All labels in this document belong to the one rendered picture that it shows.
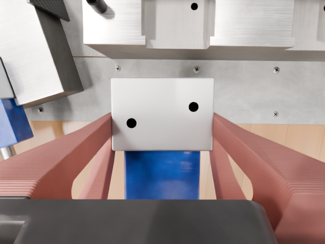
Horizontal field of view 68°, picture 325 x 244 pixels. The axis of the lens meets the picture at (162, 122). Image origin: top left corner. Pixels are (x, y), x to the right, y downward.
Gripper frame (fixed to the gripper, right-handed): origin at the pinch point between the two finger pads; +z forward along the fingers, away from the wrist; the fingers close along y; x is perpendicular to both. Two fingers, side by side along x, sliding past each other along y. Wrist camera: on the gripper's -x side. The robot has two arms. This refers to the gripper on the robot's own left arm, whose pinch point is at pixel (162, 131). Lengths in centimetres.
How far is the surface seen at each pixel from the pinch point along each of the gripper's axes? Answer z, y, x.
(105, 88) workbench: 14.2, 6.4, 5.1
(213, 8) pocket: 9.7, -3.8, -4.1
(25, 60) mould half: 10.6, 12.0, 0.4
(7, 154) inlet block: 6.2, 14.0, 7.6
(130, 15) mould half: 8.7, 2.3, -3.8
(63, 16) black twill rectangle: 16.5, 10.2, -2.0
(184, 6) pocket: 11.7, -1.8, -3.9
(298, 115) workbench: 12.6, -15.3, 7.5
